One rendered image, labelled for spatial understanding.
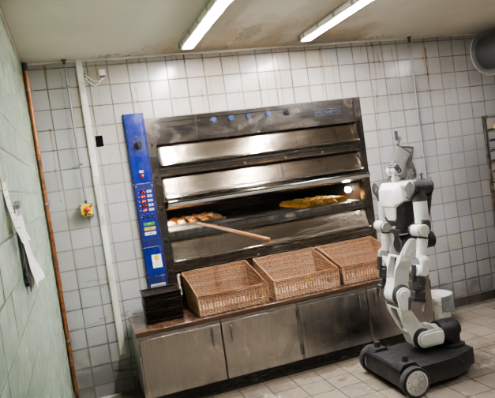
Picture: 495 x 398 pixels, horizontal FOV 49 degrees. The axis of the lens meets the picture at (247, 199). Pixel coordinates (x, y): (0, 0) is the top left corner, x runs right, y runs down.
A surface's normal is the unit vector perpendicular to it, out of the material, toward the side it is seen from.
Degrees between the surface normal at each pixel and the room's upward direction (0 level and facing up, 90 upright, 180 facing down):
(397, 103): 90
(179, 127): 91
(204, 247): 70
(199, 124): 90
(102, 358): 90
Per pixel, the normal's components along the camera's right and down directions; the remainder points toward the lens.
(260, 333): 0.30, 0.01
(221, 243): 0.24, -0.33
